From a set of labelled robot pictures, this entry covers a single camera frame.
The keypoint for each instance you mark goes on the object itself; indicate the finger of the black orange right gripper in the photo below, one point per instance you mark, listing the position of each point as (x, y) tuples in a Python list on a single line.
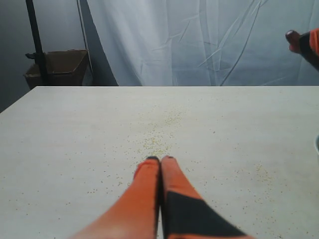
[(309, 46)]

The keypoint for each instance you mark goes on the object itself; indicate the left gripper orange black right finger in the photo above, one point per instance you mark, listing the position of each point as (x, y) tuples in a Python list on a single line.
[(185, 214)]

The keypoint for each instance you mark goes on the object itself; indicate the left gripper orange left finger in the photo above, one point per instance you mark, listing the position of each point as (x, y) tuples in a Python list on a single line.
[(135, 214)]

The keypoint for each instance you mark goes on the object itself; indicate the dark red wooden spoon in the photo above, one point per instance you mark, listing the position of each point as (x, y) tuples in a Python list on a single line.
[(292, 38)]

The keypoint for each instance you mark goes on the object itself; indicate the white ceramic bowl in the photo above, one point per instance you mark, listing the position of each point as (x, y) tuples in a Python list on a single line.
[(316, 144)]

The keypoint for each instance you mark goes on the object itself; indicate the brown cardboard box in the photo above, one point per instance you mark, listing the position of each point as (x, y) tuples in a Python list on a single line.
[(64, 68)]

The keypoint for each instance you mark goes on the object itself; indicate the white backdrop curtain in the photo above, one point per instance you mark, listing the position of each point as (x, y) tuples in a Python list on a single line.
[(204, 42)]

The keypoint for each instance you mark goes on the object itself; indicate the black stand pole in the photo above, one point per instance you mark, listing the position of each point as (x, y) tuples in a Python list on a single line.
[(38, 56)]

